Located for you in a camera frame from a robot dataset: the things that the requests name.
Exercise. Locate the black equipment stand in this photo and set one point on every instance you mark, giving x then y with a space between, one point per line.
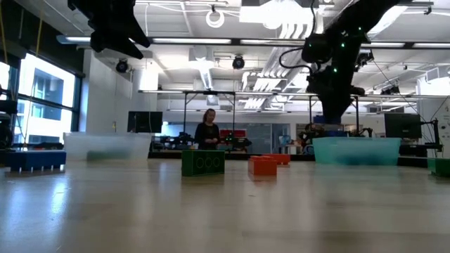
436 133

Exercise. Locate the clear plastic bin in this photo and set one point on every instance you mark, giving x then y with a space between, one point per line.
105 142

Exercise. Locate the red box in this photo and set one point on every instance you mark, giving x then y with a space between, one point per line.
233 133

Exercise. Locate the green toy brick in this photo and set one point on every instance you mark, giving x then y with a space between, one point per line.
439 167
202 162

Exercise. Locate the large window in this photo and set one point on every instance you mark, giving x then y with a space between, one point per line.
45 102

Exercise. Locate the red toy brick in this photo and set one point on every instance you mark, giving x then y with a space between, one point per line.
283 159
262 166

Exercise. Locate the black aluminium table frame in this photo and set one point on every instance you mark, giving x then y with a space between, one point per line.
239 156

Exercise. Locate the black round ceiling spotlight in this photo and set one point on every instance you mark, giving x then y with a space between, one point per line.
122 66
238 62

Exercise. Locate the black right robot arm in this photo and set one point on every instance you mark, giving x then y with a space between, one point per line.
351 28

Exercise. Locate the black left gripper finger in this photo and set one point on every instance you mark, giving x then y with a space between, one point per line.
135 31
112 44

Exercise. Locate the teal plastic bin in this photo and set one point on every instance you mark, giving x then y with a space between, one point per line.
356 149

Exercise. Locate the long ceiling light strip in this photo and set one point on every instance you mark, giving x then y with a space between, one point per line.
191 40

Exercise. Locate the person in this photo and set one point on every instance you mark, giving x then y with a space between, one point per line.
207 131

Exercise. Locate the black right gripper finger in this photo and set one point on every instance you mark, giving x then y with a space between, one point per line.
334 112

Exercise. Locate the black monitor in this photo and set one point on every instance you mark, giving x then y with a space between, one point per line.
145 122
402 125

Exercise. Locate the black metal rig frame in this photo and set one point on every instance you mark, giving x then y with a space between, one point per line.
185 112

